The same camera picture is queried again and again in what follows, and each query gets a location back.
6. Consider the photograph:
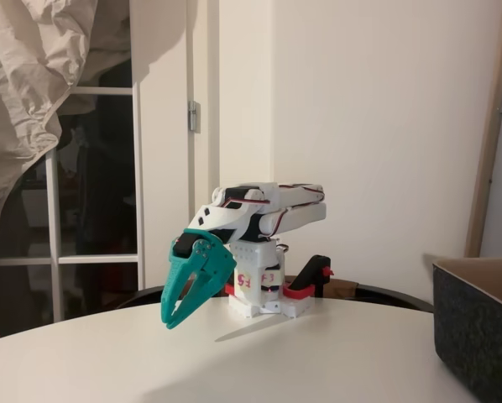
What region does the black table clamp red knob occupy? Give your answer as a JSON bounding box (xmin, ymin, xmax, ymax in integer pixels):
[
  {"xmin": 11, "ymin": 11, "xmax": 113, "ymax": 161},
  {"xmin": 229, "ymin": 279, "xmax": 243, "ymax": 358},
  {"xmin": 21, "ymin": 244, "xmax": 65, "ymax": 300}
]
[{"xmin": 290, "ymin": 254, "xmax": 334, "ymax": 300}]

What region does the beige crumpled curtain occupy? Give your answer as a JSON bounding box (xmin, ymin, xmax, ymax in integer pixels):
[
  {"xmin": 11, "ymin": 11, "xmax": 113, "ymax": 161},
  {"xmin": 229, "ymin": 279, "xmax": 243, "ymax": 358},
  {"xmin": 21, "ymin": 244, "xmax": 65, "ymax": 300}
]
[{"xmin": 0, "ymin": 0, "xmax": 133, "ymax": 343}]

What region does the dark grey felt basket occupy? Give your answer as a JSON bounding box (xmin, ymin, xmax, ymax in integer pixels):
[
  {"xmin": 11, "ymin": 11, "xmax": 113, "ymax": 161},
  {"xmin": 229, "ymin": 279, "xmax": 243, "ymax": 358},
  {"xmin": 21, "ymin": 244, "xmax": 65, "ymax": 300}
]
[{"xmin": 431, "ymin": 258, "xmax": 502, "ymax": 403}]

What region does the dark curved chair backrest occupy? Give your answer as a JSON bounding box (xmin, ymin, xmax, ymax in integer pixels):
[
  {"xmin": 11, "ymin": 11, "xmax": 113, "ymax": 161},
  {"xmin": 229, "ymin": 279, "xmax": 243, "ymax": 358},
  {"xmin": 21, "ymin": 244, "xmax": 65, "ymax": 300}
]
[{"xmin": 116, "ymin": 275, "xmax": 436, "ymax": 314}]

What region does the wood framed translucent panel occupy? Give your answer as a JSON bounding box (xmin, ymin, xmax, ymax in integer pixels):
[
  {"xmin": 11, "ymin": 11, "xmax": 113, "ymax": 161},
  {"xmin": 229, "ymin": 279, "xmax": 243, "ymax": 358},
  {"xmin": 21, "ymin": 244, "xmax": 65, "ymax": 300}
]
[{"xmin": 463, "ymin": 0, "xmax": 502, "ymax": 259}]

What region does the white glazed door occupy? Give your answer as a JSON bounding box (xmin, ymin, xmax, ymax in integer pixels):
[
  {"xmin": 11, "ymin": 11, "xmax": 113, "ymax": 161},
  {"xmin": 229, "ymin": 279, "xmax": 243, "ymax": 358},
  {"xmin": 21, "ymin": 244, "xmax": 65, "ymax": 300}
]
[{"xmin": 0, "ymin": 58, "xmax": 193, "ymax": 324}]

